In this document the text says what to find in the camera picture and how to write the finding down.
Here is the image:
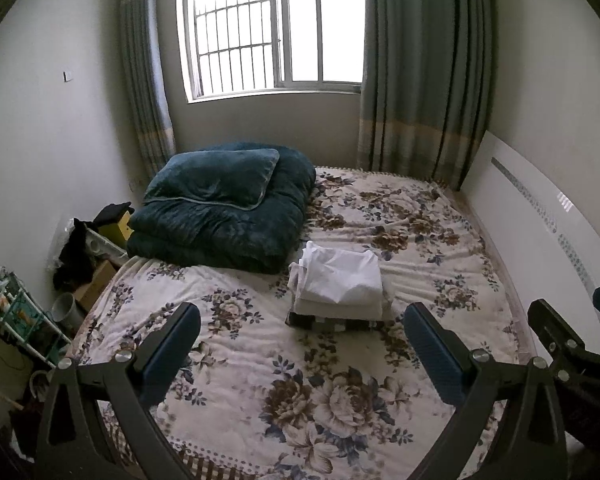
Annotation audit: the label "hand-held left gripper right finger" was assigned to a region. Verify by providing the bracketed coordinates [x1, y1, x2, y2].
[402, 302, 569, 480]

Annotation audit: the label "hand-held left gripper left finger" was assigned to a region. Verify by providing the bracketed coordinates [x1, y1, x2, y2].
[35, 302, 202, 480]

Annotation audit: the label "white t-shirt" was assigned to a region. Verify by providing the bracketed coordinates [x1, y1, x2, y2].
[298, 240, 384, 306]

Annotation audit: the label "folded white clothes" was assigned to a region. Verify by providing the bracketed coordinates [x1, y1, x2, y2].
[287, 259, 397, 322]

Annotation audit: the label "white headboard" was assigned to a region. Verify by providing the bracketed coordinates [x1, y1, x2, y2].
[459, 129, 600, 363]

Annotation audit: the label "floral bed blanket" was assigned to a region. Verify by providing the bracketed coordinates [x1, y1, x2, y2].
[69, 164, 525, 480]

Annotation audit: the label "dark checkered folded cloth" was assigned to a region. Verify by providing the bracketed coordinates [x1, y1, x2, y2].
[285, 311, 387, 334]

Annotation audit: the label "cardboard box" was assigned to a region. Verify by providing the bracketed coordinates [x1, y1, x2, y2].
[74, 259, 119, 312]

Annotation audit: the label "grey bucket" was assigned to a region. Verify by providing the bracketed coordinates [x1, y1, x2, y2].
[52, 292, 86, 327]

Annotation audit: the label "yellow box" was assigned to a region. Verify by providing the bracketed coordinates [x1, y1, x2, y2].
[97, 210, 134, 249]

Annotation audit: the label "dark green quilt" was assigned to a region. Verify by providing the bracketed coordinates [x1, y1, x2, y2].
[126, 143, 317, 275]

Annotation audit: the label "white storage rack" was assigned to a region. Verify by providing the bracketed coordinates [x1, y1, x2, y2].
[0, 269, 74, 370]

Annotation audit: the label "small black cloth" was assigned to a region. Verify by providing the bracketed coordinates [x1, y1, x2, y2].
[92, 202, 134, 227]

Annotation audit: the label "dark green pillow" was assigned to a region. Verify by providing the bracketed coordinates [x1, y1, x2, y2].
[142, 147, 281, 211]

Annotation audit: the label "wide green curtain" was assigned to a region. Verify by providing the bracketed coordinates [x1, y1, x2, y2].
[357, 0, 497, 192]

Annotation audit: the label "narrow green curtain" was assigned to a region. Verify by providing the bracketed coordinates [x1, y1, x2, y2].
[117, 0, 177, 177]

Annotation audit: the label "barred window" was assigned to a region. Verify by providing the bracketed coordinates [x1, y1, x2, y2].
[174, 0, 367, 104]

